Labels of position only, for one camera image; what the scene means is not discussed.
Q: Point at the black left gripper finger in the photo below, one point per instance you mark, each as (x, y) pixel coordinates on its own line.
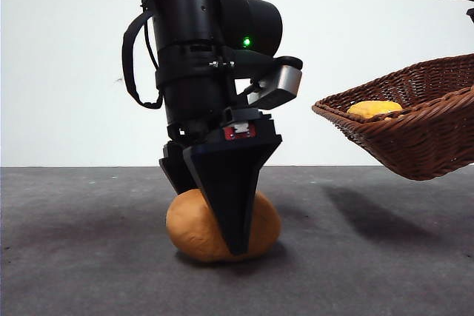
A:
(233, 190)
(177, 171)

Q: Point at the brown potato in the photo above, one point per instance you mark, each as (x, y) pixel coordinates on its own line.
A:
(189, 227)

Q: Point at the yellow corn cob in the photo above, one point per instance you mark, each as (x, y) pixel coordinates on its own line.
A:
(374, 108)

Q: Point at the brown wicker basket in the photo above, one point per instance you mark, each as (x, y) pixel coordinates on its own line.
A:
(414, 138)

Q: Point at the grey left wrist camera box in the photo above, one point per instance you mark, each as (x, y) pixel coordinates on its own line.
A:
(281, 86)

